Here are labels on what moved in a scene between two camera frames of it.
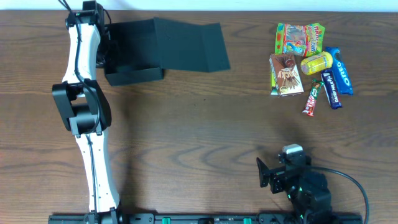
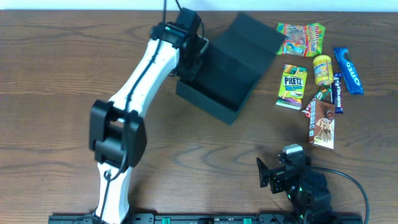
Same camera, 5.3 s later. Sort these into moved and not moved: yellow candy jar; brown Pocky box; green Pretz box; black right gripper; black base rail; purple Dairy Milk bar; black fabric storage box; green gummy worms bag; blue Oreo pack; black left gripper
Moved: blue Oreo pack; black left gripper; yellow candy jar; brown Pocky box; green Pretz box; purple Dairy Milk bar; black fabric storage box
Not moved: black base rail; black right gripper; green gummy worms bag
